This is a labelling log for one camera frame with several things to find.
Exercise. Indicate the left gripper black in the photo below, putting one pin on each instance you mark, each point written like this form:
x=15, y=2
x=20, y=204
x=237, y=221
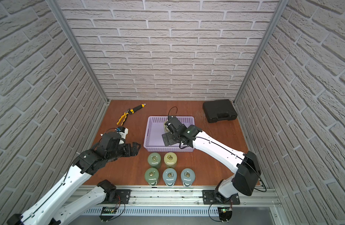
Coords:
x=128, y=149

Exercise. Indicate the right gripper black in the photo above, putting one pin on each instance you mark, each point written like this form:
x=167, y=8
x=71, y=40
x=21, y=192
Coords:
x=170, y=141

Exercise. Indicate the lilac perforated plastic basket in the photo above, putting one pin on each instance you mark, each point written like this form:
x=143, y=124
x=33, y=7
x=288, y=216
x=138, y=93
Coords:
x=153, y=141

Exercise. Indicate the yellow-green canister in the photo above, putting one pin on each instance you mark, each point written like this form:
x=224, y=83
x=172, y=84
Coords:
x=166, y=127
x=170, y=159

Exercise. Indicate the dark green canister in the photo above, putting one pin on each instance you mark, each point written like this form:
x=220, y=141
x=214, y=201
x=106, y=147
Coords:
x=152, y=176
x=154, y=160

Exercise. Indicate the blue-grey canister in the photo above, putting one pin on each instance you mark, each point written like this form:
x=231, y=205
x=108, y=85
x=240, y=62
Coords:
x=188, y=177
x=169, y=176

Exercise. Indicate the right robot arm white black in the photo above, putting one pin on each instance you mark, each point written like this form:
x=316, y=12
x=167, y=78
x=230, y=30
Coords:
x=244, y=166

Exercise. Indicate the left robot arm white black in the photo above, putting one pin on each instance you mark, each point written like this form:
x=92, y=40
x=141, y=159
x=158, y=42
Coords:
x=49, y=210

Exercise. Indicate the yellow black pliers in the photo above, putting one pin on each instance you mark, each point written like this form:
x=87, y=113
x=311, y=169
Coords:
x=123, y=118

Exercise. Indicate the yellow black utility knife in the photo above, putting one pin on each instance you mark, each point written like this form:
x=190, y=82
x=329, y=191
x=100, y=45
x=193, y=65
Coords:
x=137, y=108

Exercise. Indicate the black plastic tool case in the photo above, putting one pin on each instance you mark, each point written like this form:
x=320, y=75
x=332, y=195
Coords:
x=219, y=110

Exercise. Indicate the left controller board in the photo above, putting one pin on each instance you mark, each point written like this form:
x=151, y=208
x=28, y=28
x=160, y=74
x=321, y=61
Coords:
x=108, y=214

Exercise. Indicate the controller board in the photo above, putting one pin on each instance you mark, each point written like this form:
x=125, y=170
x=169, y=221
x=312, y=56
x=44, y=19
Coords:
x=225, y=214
x=108, y=214

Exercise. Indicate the right controller board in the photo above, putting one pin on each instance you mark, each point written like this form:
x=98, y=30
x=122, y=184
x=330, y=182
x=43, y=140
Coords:
x=225, y=214

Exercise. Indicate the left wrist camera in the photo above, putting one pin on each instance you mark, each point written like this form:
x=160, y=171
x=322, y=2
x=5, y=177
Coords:
x=123, y=132

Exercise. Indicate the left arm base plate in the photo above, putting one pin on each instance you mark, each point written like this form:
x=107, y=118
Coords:
x=120, y=196

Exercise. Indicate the aluminium front rail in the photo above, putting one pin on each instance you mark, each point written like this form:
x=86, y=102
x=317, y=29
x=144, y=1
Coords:
x=181, y=201

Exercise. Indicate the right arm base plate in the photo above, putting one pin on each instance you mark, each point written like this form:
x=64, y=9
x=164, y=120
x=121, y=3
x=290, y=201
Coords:
x=211, y=197

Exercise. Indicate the left aluminium corner post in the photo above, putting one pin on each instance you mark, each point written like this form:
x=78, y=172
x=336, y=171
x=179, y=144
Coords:
x=56, y=10

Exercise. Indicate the aluminium corner post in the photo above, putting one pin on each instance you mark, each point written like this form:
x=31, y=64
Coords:
x=56, y=10
x=261, y=47

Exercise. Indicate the right aluminium corner post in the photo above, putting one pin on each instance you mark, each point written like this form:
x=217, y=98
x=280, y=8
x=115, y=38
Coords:
x=261, y=47

